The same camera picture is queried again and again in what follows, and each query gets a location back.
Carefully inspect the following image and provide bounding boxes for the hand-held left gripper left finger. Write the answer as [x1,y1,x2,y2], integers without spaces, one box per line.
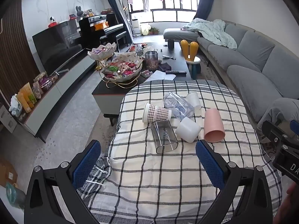
[24,139,110,224]

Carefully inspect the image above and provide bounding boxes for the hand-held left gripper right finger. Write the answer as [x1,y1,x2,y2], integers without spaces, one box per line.
[195,140,274,224]

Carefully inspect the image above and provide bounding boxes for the pink cup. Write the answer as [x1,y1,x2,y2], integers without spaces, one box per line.
[204,108,226,143]

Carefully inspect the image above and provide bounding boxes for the white cup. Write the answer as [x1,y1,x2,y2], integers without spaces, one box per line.
[175,116,202,144]

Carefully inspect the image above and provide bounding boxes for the clear square glass cup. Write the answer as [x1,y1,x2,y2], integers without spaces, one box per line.
[151,119,179,154]

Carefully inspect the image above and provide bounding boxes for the small translucent plastic cup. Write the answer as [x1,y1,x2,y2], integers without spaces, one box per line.
[186,92,202,110]

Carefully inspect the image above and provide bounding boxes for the brown checked paper cup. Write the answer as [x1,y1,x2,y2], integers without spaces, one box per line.
[142,102,172,123]

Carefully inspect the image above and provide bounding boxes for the person's right hand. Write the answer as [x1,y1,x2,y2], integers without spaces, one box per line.
[279,181,299,224]

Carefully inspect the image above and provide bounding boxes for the dark grey checked cloth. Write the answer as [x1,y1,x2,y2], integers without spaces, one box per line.
[77,155,113,195]

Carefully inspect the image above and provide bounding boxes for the clear plastic bottle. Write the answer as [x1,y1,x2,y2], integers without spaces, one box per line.
[163,92,196,121]

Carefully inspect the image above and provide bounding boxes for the grey sofa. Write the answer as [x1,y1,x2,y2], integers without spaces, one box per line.
[163,20,299,127]

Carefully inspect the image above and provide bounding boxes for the teal plastic bag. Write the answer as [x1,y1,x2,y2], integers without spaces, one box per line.
[6,181,27,210]

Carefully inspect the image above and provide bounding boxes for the cardboard box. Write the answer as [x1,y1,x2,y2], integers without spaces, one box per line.
[0,158,18,190]

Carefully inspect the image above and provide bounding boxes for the grey television cabinet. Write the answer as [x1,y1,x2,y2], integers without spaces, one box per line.
[13,51,104,143]

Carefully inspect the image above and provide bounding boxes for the row of snack packets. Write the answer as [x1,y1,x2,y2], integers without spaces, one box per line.
[17,71,59,113]

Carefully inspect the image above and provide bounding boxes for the white crumpled cloth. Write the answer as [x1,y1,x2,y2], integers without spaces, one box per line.
[9,94,23,116]

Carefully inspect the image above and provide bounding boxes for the tiered white snack bowl stand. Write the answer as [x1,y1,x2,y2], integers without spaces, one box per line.
[87,42,144,89]

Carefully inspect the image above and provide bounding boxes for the white paper sheets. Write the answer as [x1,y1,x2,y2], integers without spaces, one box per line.
[149,70,177,82]

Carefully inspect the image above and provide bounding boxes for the dark coffee table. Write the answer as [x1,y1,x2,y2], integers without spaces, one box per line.
[92,42,192,127]

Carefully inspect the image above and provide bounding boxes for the yellow rabbit-ear stool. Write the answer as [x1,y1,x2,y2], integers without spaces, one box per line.
[180,40,201,80]

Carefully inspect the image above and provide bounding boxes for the glass jar of nuts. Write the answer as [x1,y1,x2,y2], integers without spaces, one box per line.
[145,51,159,71]

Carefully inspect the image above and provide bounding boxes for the light blue blanket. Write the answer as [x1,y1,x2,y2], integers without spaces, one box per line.
[182,18,238,49]

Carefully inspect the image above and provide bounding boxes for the black flat television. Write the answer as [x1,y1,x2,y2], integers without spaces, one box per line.
[32,20,83,75]

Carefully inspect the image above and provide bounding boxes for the pile of snack packets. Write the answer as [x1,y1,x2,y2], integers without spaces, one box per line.
[127,43,149,52]

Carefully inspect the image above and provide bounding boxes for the black piano bench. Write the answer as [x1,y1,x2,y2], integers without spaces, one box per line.
[100,31,128,52]

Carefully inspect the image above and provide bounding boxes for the black upright piano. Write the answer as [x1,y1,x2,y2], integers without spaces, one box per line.
[78,13,128,52]

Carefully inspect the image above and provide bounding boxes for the orange paper bag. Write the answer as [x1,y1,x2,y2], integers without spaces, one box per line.
[94,21,110,31]

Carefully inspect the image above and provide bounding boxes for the black framed window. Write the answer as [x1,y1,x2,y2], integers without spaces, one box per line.
[126,0,199,24]

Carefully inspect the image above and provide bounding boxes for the white wall box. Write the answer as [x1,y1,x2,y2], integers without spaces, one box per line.
[0,105,17,134]

